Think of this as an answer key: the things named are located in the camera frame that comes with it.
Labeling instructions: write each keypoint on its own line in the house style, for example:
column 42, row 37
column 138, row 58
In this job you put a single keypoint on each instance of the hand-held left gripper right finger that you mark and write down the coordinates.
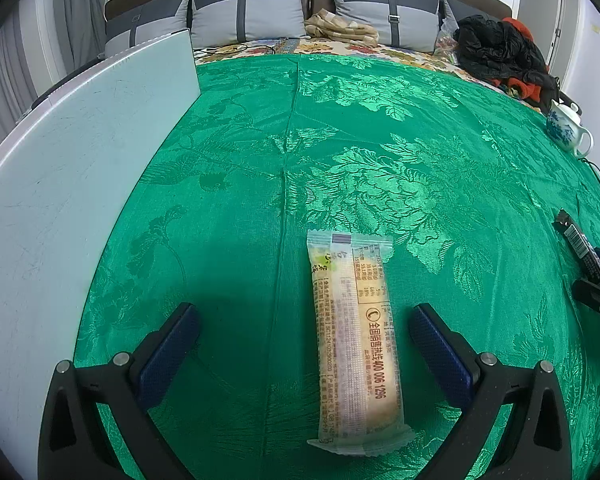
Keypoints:
column 440, row 350

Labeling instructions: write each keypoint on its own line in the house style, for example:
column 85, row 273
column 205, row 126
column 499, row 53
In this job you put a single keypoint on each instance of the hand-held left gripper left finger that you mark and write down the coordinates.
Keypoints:
column 170, row 345

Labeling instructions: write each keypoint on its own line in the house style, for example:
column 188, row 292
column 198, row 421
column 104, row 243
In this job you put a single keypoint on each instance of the black chocolate bar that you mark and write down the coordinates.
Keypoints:
column 577, row 242

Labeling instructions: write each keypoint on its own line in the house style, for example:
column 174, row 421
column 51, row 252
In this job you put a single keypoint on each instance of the yellow cake bar packet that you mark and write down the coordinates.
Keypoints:
column 355, row 340

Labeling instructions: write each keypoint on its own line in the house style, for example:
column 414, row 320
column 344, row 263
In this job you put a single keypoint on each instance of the white cardboard box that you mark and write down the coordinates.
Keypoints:
column 55, row 210

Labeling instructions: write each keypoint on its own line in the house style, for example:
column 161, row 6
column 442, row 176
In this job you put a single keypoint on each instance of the clear eyeglasses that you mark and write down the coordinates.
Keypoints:
column 596, row 172

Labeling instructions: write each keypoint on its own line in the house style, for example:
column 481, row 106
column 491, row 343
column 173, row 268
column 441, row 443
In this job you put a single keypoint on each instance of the white blue teapot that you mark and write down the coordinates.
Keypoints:
column 562, row 127

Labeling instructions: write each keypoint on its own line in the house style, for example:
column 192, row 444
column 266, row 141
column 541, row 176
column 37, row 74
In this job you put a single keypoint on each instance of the green floral tablecloth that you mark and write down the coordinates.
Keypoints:
column 380, row 170

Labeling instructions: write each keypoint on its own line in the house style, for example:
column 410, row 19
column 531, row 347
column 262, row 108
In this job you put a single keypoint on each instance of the black jacket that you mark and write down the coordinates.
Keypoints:
column 495, row 45

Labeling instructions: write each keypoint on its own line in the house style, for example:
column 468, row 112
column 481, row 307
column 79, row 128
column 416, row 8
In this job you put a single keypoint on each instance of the red garment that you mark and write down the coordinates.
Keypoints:
column 517, row 25

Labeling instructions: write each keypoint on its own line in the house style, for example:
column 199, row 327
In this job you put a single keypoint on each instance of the white door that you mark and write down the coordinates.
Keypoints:
column 545, row 10

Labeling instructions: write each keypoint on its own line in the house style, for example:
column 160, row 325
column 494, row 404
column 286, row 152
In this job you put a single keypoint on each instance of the clear plastic bag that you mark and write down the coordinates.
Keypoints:
column 445, row 42

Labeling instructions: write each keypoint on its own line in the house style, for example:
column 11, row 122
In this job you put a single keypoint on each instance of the grey two-tone pillow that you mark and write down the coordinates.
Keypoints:
column 380, row 10
column 150, row 25
column 250, row 15
column 450, row 10

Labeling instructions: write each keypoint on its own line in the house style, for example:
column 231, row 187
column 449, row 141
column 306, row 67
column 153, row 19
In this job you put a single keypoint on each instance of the beige folded blanket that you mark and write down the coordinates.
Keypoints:
column 340, row 27

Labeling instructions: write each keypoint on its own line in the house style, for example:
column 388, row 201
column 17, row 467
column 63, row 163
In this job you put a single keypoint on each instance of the grey curtain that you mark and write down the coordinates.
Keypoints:
column 77, row 5

